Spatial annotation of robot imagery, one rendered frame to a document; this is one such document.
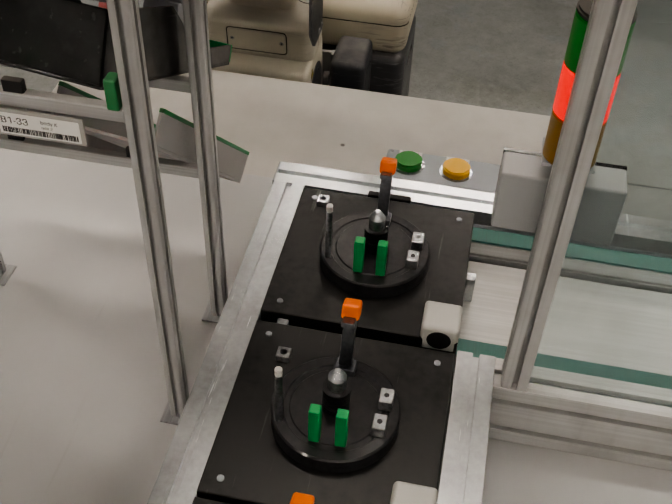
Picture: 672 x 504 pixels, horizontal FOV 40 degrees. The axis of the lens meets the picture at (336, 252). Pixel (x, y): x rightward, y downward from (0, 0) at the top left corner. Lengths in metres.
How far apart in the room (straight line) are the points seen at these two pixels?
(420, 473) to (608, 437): 0.26
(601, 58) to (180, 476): 0.58
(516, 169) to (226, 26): 1.04
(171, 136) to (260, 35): 0.82
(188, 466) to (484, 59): 2.66
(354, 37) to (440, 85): 1.27
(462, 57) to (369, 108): 1.84
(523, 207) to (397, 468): 0.30
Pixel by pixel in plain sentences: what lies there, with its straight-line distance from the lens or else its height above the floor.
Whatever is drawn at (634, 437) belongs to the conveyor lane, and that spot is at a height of 0.91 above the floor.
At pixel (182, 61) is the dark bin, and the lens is 1.02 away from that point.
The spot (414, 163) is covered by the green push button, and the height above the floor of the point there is 0.97.
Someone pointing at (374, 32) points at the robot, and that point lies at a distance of 2.08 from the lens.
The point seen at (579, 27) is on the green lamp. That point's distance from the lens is 0.81.
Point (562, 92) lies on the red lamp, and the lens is 0.85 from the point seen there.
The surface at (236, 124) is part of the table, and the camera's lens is 1.59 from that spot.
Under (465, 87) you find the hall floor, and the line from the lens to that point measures 3.29.
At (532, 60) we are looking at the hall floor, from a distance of 3.50.
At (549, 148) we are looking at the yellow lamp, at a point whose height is 1.28.
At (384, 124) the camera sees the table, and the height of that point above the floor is 0.86.
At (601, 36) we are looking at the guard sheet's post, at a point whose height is 1.41.
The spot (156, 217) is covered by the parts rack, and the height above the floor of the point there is 1.19.
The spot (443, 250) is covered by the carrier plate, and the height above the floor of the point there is 0.97.
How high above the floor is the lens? 1.79
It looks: 44 degrees down
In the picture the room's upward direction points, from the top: 3 degrees clockwise
